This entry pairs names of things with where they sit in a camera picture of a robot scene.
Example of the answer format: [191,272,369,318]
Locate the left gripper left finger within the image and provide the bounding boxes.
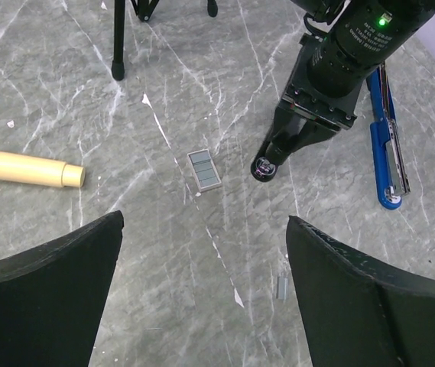
[0,211,124,366]

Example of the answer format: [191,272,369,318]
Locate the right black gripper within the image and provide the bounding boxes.
[266,34,371,161]

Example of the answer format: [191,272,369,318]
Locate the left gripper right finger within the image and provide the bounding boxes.
[286,216,435,366]

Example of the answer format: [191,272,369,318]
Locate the grey staple strip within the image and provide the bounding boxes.
[276,276,289,300]

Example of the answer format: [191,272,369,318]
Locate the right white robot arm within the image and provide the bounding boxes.
[258,1,435,165]

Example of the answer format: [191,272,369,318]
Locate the black stapler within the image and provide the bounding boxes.
[250,155,278,183]

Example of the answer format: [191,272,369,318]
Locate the beige toy microphone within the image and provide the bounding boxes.
[0,151,86,188]

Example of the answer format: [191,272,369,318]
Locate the black music stand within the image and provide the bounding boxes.
[112,0,219,81]

